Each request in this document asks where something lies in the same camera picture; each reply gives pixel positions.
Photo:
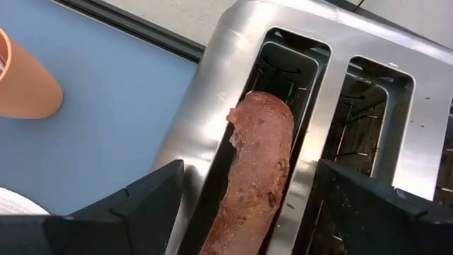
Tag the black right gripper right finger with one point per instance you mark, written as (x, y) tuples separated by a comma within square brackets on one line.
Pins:
[(371, 226)]

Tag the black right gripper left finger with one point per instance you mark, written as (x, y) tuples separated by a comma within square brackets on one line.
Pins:
[(124, 230)]

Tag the brown bagel half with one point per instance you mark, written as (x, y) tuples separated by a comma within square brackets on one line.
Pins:
[(258, 159)]

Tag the white round woven placemat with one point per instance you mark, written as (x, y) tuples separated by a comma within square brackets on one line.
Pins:
[(17, 205)]

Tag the orange plastic cup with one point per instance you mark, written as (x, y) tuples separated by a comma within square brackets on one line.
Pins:
[(28, 92)]

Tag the silver four-slot toaster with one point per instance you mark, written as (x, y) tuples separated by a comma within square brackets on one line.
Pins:
[(219, 71)]

